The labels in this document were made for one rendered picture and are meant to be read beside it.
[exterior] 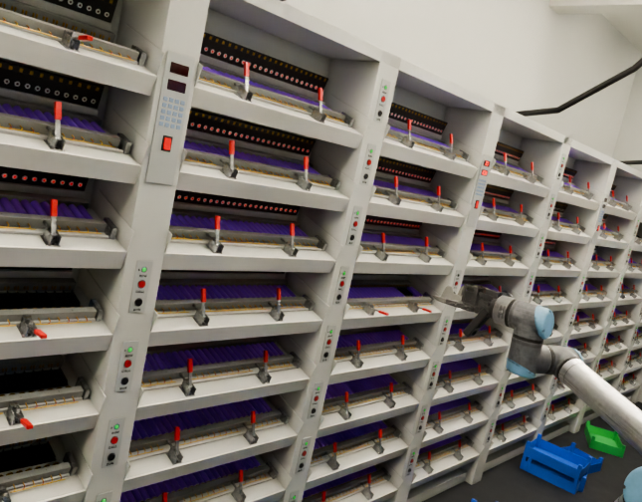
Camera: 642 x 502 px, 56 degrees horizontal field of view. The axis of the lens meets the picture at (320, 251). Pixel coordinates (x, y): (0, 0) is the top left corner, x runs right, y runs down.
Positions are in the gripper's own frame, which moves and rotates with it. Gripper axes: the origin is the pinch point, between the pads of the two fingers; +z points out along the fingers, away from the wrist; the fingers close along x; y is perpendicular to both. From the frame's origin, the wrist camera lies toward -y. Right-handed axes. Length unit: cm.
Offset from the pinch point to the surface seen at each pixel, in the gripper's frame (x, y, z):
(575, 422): -242, -94, 20
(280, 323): 58, -11, 16
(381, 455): -13, -68, 19
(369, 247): 15.7, 11.9, 22.3
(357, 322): 21.0, -12.6, 16.9
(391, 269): 8.8, 5.8, 16.5
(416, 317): -13.7, -12.0, 16.7
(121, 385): 105, -25, 17
